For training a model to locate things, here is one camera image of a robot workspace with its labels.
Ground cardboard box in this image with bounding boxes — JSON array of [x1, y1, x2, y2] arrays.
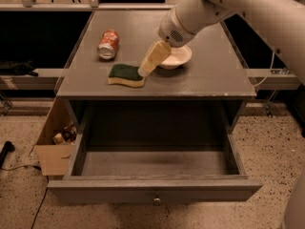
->
[[34, 99, 76, 176]]

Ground black object on floor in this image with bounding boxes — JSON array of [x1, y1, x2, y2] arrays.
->
[[0, 141, 15, 168]]

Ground green and yellow sponge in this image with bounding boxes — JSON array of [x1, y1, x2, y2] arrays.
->
[[108, 64, 145, 88]]

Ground black item on ledge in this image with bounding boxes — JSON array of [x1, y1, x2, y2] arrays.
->
[[0, 61, 38, 77]]

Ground orange soda can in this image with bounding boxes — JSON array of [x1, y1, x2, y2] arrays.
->
[[97, 30, 119, 60]]

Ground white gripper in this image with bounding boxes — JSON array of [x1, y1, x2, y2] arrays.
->
[[138, 8, 194, 77]]

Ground white cable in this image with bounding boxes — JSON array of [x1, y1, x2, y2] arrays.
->
[[253, 50, 275, 89]]

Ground snack packets in box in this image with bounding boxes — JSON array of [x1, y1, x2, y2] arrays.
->
[[52, 124, 77, 145]]

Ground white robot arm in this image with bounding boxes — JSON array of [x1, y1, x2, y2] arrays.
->
[[159, 0, 305, 229]]

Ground metal drawer knob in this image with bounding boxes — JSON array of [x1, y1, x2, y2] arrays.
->
[[152, 193, 161, 205]]

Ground white paper bowl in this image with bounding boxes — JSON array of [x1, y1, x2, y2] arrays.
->
[[160, 46, 192, 70]]

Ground grey cabinet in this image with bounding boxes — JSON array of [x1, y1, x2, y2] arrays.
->
[[54, 9, 260, 151]]

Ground black floor cable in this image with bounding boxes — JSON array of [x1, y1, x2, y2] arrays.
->
[[0, 164, 50, 229]]

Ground open grey top drawer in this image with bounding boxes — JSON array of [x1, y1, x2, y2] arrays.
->
[[47, 133, 264, 204]]

